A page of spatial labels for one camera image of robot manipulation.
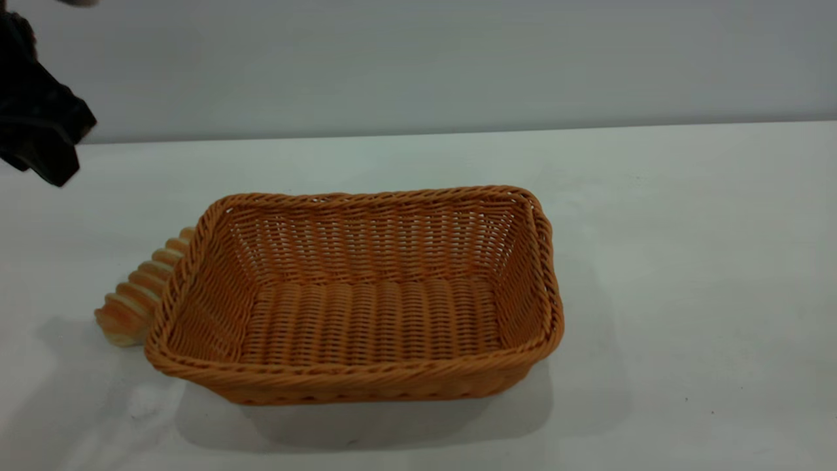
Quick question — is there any orange woven wicker basket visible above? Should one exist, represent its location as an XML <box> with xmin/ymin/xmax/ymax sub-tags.
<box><xmin>144</xmin><ymin>185</ymin><xmax>564</xmax><ymax>406</ymax></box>

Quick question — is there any long ridged bread loaf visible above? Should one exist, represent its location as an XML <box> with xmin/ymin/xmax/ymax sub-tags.
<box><xmin>95</xmin><ymin>227</ymin><xmax>197</xmax><ymax>347</ymax></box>

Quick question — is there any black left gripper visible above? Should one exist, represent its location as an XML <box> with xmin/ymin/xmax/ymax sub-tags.
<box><xmin>0</xmin><ymin>10</ymin><xmax>97</xmax><ymax>188</ymax></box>

